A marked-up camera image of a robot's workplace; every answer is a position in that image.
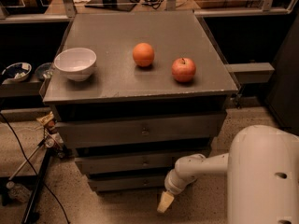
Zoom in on grey bottom drawer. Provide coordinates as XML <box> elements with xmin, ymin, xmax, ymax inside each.
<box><xmin>88</xmin><ymin>174</ymin><xmax>164</xmax><ymax>192</ymax></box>

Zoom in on grey drawer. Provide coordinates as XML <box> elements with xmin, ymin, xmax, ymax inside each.
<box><xmin>75</xmin><ymin>147</ymin><xmax>211</xmax><ymax>175</ymax></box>
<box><xmin>88</xmin><ymin>174</ymin><xmax>164</xmax><ymax>192</ymax></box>
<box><xmin>57</xmin><ymin>111</ymin><xmax>226</xmax><ymax>148</ymax></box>

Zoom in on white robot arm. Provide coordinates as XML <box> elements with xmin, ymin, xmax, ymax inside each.
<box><xmin>157</xmin><ymin>125</ymin><xmax>299</xmax><ymax>224</ymax></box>

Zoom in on grey middle drawer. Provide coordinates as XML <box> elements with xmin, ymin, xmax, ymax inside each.
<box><xmin>75</xmin><ymin>147</ymin><xmax>211</xmax><ymax>175</ymax></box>

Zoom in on grey top drawer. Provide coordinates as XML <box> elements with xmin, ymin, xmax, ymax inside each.
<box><xmin>57</xmin><ymin>111</ymin><xmax>226</xmax><ymax>148</ymax></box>

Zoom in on grey drawer cabinet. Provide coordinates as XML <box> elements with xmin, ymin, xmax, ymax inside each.
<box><xmin>44</xmin><ymin>11</ymin><xmax>237</xmax><ymax>180</ymax></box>

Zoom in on red apple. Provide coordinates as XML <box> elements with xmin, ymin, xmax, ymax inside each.
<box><xmin>172</xmin><ymin>58</ymin><xmax>196</xmax><ymax>83</ymax></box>

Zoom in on black tripod stand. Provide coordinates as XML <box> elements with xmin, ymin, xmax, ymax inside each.
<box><xmin>8</xmin><ymin>139</ymin><xmax>51</xmax><ymax>224</ymax></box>

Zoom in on crumpled snack wrapper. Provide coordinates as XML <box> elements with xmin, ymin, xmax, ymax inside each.
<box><xmin>36</xmin><ymin>112</ymin><xmax>55</xmax><ymax>132</ymax></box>

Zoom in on clear plastic bottle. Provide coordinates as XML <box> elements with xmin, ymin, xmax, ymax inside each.
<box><xmin>7</xmin><ymin>181</ymin><xmax>31</xmax><ymax>203</ymax></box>

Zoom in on orange fruit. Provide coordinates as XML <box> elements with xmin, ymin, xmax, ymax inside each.
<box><xmin>133</xmin><ymin>43</ymin><xmax>154</xmax><ymax>67</ymax></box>

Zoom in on grey side shelf right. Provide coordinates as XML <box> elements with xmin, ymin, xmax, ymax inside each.
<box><xmin>225</xmin><ymin>63</ymin><xmax>275</xmax><ymax>84</ymax></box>

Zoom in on dark small bowl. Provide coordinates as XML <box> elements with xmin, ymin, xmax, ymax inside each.
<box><xmin>35</xmin><ymin>63</ymin><xmax>54</xmax><ymax>80</ymax></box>

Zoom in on grey left shelf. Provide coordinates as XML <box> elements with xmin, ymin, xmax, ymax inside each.
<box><xmin>0</xmin><ymin>78</ymin><xmax>42</xmax><ymax>98</ymax></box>

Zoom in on blue white bowl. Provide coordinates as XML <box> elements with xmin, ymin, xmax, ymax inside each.
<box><xmin>0</xmin><ymin>63</ymin><xmax>32</xmax><ymax>82</ymax></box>

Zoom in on black monitor base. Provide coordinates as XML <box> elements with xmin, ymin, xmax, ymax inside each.
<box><xmin>85</xmin><ymin>0</ymin><xmax>136</xmax><ymax>12</ymax></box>

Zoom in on black floor cable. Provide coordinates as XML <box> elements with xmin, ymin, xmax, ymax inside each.
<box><xmin>0</xmin><ymin>112</ymin><xmax>71</xmax><ymax>224</ymax></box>

